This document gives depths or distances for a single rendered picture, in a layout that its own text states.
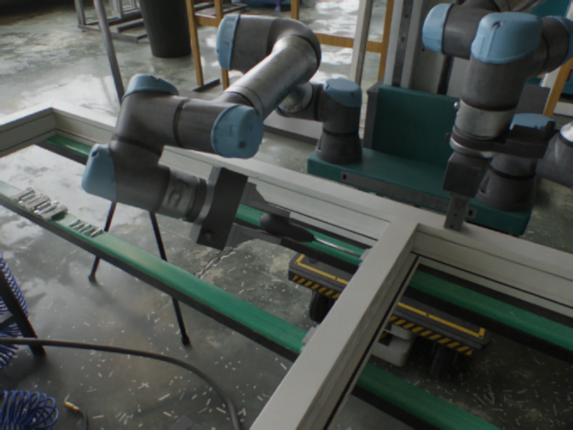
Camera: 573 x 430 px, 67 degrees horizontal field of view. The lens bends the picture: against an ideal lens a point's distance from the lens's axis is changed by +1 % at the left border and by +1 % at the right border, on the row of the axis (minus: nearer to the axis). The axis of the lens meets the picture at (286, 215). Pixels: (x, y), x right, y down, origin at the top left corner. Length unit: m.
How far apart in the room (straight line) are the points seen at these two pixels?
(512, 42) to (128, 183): 0.54
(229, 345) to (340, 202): 1.05
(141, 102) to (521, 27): 0.51
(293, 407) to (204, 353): 1.24
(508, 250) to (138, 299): 1.57
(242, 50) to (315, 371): 0.67
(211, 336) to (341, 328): 1.24
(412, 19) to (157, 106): 0.89
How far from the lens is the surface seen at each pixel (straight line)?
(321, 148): 1.41
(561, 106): 4.07
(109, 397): 1.74
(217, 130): 0.60
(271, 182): 0.90
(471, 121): 0.67
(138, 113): 0.67
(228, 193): 0.71
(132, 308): 1.98
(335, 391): 0.61
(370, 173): 1.34
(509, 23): 0.64
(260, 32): 0.96
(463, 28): 0.78
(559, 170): 1.19
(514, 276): 0.81
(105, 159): 0.66
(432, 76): 1.43
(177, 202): 0.68
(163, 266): 0.81
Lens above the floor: 1.39
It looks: 36 degrees down
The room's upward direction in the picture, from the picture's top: straight up
